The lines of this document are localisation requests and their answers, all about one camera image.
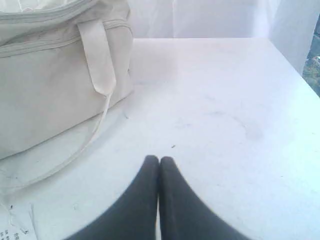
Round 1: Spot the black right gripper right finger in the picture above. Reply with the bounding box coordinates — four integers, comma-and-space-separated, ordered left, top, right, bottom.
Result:
158, 156, 248, 240

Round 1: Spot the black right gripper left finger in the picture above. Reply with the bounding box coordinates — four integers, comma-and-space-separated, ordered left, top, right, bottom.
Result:
68, 155, 159, 240

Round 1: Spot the cream fabric duffel bag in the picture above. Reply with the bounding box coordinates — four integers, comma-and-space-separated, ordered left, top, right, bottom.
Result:
0, 0, 133, 190

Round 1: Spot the white paper label sheet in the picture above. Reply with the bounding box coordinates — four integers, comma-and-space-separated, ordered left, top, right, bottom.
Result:
0, 159, 36, 240

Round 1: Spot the white backdrop curtain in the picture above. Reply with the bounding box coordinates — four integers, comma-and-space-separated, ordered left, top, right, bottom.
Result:
128, 0, 320, 73

